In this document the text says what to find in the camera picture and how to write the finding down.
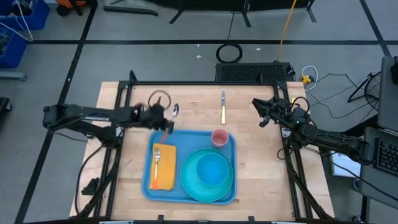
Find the black coiled cable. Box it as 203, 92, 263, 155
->
216, 11, 244, 64

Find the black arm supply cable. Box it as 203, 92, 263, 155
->
74, 144, 105, 216

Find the black keyboard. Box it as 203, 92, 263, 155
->
374, 138, 398, 178

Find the white box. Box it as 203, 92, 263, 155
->
329, 152, 363, 178

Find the black partition panel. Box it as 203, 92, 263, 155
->
110, 0, 317, 28

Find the black metal table frame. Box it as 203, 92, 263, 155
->
74, 70, 335, 222

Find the fork with orange handle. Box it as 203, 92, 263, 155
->
152, 147, 162, 190

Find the black floor cable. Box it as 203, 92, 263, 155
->
306, 72, 379, 119

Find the pink cup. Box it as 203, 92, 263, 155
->
211, 128, 229, 148

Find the black perforated computer case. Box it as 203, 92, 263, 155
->
215, 62, 295, 83

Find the orange and black bag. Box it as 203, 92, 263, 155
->
55, 0, 98, 17

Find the grey metal bar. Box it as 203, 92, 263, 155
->
0, 71, 27, 82

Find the black chair part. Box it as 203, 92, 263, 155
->
0, 97, 12, 123

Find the blue plastic tray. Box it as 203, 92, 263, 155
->
141, 129, 238, 206

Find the black wire fan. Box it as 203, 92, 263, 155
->
347, 70, 382, 112

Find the white looped cable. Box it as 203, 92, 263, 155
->
300, 65, 319, 91

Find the blue bowl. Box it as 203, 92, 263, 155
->
195, 152, 231, 187

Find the blue plastic bin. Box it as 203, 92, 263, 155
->
0, 0, 50, 31
0, 27, 28, 69

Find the yellow hanging cable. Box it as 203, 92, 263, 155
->
277, 0, 298, 63

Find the thin white cable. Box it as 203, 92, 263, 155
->
0, 0, 34, 42

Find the grey monitor back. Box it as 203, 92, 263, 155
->
377, 55, 398, 133

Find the grey desk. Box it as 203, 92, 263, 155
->
359, 126, 398, 210

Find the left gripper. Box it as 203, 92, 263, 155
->
136, 104, 175, 134

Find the teal round plate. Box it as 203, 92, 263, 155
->
180, 147, 234, 203

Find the black bracket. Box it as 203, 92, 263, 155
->
81, 177, 100, 196

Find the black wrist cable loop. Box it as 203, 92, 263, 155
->
290, 96, 311, 114
147, 90, 172, 110

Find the spoon with orange handle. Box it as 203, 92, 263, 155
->
159, 103, 180, 145

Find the knife with cream handle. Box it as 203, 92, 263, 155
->
220, 90, 226, 126

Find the black flat bar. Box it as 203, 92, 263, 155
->
103, 5, 159, 17

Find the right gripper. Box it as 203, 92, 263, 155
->
252, 96, 293, 128

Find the orange cloth napkin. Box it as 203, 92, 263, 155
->
149, 142, 177, 191

